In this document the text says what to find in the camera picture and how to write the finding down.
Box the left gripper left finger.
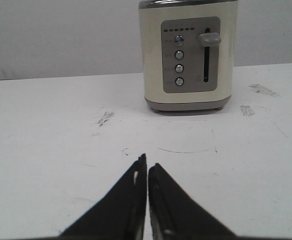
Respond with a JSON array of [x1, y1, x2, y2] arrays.
[[59, 153, 147, 237]]

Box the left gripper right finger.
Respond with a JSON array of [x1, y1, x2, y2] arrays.
[[148, 163, 236, 237]]

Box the cream and steel toaster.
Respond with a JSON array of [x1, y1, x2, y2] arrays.
[[138, 0, 238, 112]]

